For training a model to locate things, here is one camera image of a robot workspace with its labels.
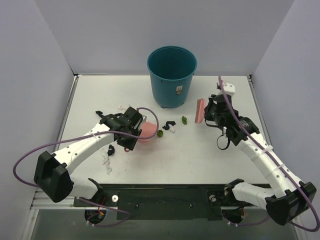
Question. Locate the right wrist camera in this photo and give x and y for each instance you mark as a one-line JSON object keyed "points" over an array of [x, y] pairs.
{"points": [[228, 87]]}

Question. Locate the black paper scrap near bucket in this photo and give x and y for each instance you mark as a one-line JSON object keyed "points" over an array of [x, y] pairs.
{"points": [[168, 125]]}

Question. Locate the black paper scrap left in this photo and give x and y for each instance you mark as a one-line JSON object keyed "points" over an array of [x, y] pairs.
{"points": [[100, 114]]}

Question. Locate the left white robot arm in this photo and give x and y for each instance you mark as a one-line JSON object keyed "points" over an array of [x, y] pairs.
{"points": [[53, 170]]}

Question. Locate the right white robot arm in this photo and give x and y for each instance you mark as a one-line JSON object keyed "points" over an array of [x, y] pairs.
{"points": [[288, 196]]}

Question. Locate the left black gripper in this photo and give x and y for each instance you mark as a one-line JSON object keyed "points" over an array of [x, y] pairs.
{"points": [[133, 135]]}

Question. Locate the pink dustpan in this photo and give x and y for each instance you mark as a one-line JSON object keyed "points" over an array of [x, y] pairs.
{"points": [[148, 129]]}

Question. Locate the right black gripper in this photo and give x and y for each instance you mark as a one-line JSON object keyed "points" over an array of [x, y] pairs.
{"points": [[209, 113]]}

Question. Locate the green paper scrap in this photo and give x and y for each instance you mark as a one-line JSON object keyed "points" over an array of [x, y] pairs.
{"points": [[160, 133], [184, 120]]}

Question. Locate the cream paper scrap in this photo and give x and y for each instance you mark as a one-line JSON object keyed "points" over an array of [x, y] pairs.
{"points": [[123, 108]]}

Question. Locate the teal plastic bucket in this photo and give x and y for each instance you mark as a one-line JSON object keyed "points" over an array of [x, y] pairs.
{"points": [[171, 70]]}

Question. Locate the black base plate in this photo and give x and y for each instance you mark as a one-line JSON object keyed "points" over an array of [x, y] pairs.
{"points": [[168, 201]]}

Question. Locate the pink hand brush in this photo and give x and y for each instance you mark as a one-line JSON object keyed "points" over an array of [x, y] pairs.
{"points": [[200, 111]]}

